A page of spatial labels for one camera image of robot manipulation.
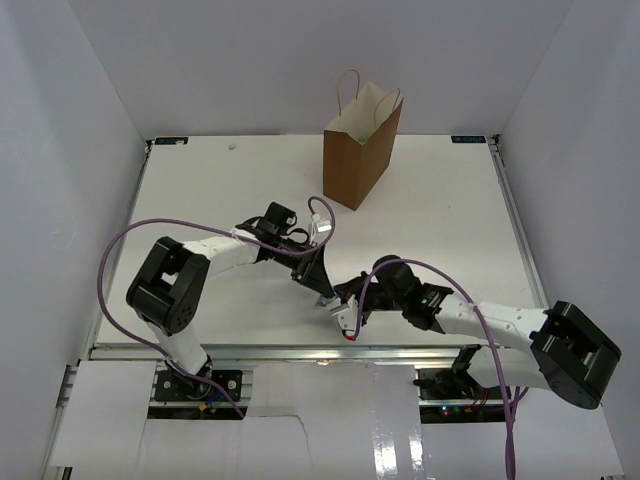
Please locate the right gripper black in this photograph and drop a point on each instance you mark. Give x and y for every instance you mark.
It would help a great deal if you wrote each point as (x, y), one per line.
(353, 287)

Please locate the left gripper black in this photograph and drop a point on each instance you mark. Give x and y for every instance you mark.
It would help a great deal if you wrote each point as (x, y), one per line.
(309, 269)

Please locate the brown paper bag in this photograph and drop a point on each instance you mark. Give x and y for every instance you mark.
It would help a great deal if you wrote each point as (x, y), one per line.
(358, 143)

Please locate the silver blue snack packet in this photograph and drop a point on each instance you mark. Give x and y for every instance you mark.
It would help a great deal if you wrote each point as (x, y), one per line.
(328, 302)

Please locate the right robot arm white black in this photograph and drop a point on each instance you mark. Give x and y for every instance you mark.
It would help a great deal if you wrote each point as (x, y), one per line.
(559, 349)

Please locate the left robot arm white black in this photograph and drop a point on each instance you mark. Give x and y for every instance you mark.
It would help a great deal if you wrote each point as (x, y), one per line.
(167, 289)

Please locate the blue label right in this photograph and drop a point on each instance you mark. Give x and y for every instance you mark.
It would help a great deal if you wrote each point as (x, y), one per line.
(468, 139)

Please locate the blue label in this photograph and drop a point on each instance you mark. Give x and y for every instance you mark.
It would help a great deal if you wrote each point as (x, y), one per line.
(171, 141)
(468, 139)

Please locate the blue label left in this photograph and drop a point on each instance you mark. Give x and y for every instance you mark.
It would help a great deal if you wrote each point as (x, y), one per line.
(171, 141)

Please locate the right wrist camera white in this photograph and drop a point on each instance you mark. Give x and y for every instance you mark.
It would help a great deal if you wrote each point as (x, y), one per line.
(344, 314)

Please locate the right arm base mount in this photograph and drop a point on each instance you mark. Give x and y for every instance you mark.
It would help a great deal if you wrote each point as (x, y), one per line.
(450, 395)

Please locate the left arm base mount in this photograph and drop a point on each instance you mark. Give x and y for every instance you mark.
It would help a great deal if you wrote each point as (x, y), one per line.
(208, 388)

